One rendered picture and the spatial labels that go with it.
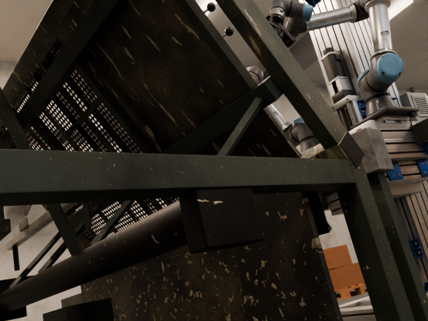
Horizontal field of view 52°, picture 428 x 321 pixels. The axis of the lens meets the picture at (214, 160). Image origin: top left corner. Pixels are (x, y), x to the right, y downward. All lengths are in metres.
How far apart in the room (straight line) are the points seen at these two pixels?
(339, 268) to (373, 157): 4.15
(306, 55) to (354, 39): 4.61
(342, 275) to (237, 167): 4.79
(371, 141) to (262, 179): 0.70
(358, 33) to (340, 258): 3.81
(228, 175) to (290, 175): 0.25
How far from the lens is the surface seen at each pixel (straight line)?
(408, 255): 1.84
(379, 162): 1.81
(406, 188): 2.22
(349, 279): 5.97
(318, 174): 1.46
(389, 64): 2.08
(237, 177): 1.18
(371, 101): 2.16
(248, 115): 1.49
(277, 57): 1.57
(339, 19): 2.34
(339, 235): 7.94
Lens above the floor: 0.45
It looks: 16 degrees up
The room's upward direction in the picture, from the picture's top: 13 degrees counter-clockwise
